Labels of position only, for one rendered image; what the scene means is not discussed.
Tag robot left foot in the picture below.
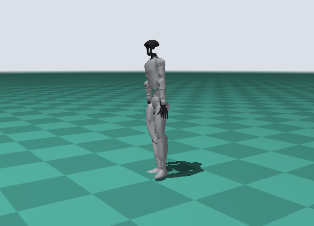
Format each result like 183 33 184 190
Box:
154 169 169 178

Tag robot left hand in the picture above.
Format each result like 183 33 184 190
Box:
157 101 168 119

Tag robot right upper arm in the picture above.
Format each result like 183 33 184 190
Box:
144 63 149 88

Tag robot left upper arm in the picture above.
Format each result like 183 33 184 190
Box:
156 59 166 86

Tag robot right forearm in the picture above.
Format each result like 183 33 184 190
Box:
145 87 153 103

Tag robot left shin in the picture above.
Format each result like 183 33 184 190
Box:
157 135 168 171

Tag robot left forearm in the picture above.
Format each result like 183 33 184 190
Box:
158 79 166 105

